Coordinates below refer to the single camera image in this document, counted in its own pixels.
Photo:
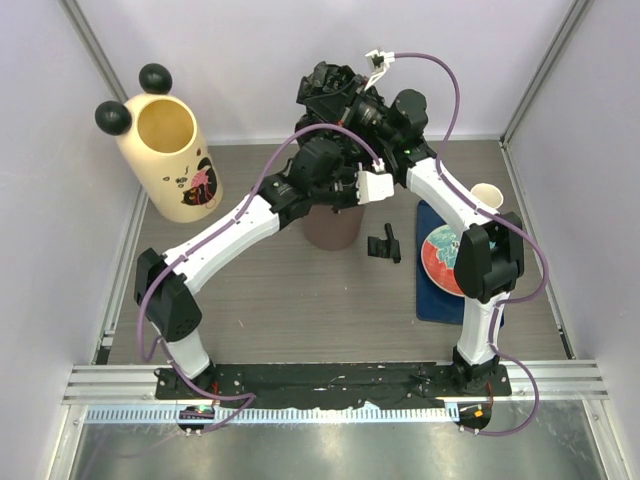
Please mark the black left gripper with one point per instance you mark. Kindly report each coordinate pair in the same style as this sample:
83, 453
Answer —
350, 174

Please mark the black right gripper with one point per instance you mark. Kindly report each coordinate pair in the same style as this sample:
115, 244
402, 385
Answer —
334, 106

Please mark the black trash bag roll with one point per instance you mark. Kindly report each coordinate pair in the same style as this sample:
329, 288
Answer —
387, 248

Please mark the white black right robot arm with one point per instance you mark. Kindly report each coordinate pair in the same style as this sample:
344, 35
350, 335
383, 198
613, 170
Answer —
490, 257

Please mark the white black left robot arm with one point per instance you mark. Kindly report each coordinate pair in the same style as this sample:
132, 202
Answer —
322, 172

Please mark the brown inner bin bucket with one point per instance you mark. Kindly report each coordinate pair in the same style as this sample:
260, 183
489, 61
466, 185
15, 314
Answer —
332, 230

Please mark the red teal floral plate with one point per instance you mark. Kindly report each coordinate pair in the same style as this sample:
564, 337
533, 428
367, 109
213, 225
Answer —
438, 255

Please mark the dark blue tray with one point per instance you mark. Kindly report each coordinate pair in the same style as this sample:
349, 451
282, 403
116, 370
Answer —
432, 303

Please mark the pink ceramic mug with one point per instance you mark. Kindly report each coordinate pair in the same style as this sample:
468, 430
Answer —
488, 197

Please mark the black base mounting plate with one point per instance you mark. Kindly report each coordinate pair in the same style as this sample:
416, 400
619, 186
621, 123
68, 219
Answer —
338, 386

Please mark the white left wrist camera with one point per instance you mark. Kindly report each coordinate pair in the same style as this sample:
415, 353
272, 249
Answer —
374, 185

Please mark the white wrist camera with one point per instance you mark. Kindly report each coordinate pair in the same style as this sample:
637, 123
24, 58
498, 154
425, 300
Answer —
374, 185
379, 62

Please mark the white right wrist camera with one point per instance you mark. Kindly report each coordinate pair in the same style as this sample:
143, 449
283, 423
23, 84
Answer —
379, 62

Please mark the white slotted cable duct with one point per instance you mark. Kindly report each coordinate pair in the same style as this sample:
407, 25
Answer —
185, 414

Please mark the aluminium frame rail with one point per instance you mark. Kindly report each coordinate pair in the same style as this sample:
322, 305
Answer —
129, 384

